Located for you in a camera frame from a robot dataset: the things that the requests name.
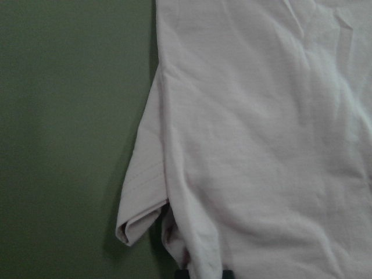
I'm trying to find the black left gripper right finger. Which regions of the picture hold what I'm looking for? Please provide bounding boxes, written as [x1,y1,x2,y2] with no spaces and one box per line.
[222,270,234,279]

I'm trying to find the pink Snoopy t-shirt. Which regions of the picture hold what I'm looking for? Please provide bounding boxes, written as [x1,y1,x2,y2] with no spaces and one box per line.
[116,1,371,278]

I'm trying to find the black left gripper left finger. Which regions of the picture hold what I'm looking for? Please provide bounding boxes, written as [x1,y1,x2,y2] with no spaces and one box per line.
[174,269,189,279]

